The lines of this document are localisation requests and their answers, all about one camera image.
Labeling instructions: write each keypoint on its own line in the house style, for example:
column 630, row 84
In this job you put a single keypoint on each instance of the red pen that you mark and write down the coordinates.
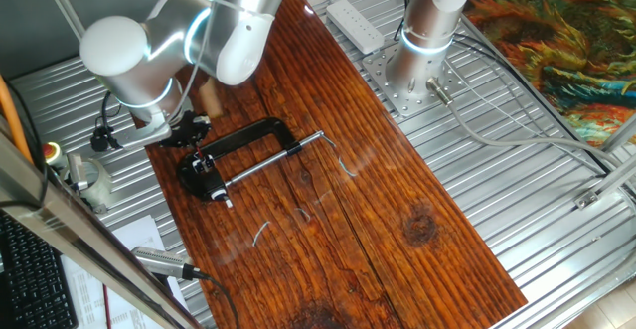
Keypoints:
column 107, row 309

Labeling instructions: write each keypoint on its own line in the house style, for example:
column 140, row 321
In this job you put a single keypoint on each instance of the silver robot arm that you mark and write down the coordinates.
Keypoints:
column 149, row 46

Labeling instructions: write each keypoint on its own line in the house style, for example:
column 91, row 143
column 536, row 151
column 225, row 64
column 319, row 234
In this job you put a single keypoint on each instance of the silver handheld device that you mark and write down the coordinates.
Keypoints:
column 159, row 262

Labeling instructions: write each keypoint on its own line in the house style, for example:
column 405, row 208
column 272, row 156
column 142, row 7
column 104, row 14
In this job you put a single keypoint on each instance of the aluminium frame post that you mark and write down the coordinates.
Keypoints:
column 59, row 1

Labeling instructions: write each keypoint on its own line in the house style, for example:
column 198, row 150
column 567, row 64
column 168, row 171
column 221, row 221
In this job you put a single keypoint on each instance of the aluminium profile strut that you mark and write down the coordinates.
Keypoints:
column 611, row 175

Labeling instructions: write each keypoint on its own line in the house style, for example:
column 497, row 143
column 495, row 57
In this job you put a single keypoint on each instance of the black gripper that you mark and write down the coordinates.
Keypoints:
column 181, row 130

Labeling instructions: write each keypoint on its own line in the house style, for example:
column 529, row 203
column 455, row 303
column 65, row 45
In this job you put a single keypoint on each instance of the printed paper sheet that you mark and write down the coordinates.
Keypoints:
column 139, row 234

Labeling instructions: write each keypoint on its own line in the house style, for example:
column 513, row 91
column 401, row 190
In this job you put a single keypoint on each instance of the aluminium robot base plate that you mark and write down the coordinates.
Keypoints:
column 412, row 103

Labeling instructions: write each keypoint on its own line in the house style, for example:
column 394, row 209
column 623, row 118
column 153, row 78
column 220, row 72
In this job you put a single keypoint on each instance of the orange tube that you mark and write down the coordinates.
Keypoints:
column 11, row 115

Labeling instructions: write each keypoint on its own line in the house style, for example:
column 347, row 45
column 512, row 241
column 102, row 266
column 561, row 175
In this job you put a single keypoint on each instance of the red emergency stop button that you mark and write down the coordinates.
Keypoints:
column 51, row 151

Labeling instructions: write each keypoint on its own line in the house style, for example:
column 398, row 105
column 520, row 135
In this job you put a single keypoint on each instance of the brown wooden board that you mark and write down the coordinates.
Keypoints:
column 348, row 244

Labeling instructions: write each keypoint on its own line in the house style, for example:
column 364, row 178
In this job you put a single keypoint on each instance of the clear tape roll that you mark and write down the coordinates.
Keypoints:
column 102, row 190

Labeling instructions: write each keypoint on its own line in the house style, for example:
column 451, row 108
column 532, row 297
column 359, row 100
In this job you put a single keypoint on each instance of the black keyboard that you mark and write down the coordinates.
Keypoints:
column 35, row 279

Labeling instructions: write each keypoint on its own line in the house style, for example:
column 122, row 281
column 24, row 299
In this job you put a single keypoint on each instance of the black C-clamp with steel screw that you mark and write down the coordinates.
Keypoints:
column 275, row 126

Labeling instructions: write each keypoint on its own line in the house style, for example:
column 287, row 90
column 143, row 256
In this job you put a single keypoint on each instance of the white power strip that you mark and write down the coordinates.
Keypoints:
column 355, row 26

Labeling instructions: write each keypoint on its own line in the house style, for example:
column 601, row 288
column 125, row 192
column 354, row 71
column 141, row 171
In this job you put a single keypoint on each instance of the colourful painted cloth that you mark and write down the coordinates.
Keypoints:
column 561, row 36

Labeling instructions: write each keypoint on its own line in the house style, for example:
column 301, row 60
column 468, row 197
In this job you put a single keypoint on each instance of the aluminium frame bar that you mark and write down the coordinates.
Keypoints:
column 74, row 224

